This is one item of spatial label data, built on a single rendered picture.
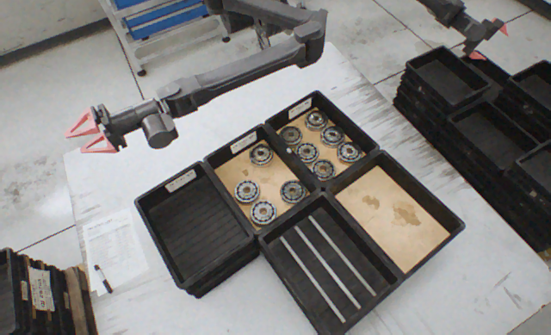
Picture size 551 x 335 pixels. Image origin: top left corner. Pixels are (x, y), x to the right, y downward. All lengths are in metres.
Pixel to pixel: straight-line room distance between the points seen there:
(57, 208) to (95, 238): 1.15
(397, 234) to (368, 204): 0.15
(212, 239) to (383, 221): 0.65
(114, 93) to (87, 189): 1.55
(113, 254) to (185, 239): 0.37
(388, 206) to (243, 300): 0.66
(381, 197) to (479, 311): 0.51
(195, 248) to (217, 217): 0.14
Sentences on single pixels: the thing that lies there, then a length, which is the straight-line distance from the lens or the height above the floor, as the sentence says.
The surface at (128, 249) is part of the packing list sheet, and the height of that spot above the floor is 0.70.
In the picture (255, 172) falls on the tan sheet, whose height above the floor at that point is 0.83.
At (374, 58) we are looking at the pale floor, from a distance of 3.12.
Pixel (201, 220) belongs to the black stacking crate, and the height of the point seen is 0.83.
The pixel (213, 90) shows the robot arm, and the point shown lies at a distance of 0.84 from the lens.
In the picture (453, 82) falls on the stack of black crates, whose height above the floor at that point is 0.49.
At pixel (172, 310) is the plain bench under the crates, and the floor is 0.70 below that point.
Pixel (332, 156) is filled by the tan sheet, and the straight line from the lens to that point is 1.44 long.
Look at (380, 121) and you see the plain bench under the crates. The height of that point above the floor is 0.70.
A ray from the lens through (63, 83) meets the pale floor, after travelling 3.59.
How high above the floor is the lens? 2.05
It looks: 57 degrees down
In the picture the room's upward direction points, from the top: 7 degrees counter-clockwise
